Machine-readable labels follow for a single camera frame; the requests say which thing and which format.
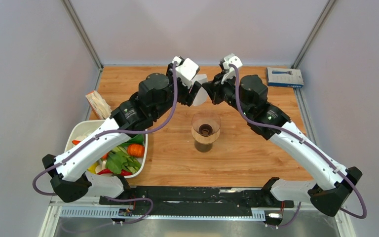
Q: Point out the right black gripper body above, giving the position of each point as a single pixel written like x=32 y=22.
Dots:
x=226 y=92

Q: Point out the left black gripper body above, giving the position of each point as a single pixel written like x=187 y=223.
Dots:
x=183 y=96

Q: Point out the white paper coffee filter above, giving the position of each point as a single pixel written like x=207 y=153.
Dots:
x=202 y=95

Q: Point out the white vegetable tray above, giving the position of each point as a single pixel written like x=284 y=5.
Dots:
x=87 y=127

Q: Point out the round wooden dripper holder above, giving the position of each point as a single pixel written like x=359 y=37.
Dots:
x=206 y=137

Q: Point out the smoked glass carafe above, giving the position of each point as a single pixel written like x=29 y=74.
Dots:
x=203 y=147

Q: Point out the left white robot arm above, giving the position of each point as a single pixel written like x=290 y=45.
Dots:
x=157 y=94

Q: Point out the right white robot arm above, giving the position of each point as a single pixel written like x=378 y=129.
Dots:
x=332 y=182

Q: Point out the coffee filter pack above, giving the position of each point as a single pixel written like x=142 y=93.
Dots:
x=98 y=105

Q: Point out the blue white box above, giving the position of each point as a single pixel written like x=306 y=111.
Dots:
x=281 y=77

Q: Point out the green bok choy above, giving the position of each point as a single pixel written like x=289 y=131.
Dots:
x=135 y=140

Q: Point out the small orange pumpkin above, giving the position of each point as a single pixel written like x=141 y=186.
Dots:
x=136 y=150

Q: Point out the green leafy vegetable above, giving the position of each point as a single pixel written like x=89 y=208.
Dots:
x=121 y=163

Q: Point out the white mushroom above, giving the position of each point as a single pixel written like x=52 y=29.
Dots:
x=100 y=167

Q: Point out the yellow napa cabbage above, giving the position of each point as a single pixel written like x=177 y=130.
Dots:
x=92 y=168

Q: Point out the orange carrot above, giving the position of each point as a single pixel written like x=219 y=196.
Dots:
x=104 y=157

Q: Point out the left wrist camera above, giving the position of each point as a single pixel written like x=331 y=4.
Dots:
x=186 y=70

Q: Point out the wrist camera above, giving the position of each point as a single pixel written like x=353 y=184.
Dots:
x=228 y=72
x=186 y=70

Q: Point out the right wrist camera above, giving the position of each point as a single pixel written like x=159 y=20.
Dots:
x=228 y=72

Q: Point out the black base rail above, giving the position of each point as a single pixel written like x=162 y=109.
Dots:
x=199 y=201

